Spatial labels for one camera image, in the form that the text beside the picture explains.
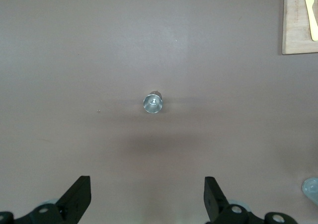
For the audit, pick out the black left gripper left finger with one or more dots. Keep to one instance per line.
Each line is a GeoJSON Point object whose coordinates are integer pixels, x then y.
{"type": "Point", "coordinates": [69, 204]}

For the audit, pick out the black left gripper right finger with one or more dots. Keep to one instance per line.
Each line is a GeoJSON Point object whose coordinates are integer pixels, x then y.
{"type": "Point", "coordinates": [216, 204]}

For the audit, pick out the steel double-cone jigger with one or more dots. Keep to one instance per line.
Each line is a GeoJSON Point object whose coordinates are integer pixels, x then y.
{"type": "Point", "coordinates": [152, 104]}

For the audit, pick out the green sleeved glass bottle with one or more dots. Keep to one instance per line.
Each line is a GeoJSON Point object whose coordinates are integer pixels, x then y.
{"type": "Point", "coordinates": [311, 190]}

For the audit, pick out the brown table mat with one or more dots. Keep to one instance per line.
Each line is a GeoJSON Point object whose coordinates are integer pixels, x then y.
{"type": "Point", "coordinates": [74, 60]}

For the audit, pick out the wooden cutting board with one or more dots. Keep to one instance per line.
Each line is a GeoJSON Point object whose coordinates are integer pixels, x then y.
{"type": "Point", "coordinates": [295, 22]}

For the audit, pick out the yellow plastic knife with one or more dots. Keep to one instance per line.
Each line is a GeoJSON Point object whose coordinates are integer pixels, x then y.
{"type": "Point", "coordinates": [311, 15]}

